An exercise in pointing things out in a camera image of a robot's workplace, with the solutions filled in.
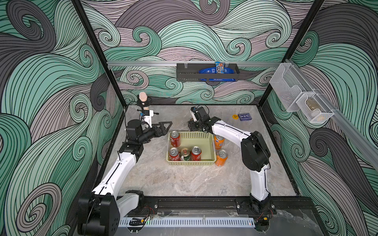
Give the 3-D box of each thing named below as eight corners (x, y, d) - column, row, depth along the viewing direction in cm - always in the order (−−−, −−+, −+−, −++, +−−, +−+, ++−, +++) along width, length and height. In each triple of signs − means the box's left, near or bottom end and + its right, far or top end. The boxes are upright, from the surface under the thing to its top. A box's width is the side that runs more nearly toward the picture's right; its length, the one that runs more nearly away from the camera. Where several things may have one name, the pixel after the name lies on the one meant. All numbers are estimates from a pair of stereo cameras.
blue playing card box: (240, 121, 113) (241, 118, 111) (237, 115, 117) (238, 113, 115) (250, 119, 114) (252, 117, 112) (247, 114, 118) (248, 112, 116)
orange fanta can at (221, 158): (214, 166, 89) (217, 158, 80) (213, 157, 93) (216, 149, 84) (224, 166, 89) (228, 158, 80) (223, 157, 93) (226, 149, 84)
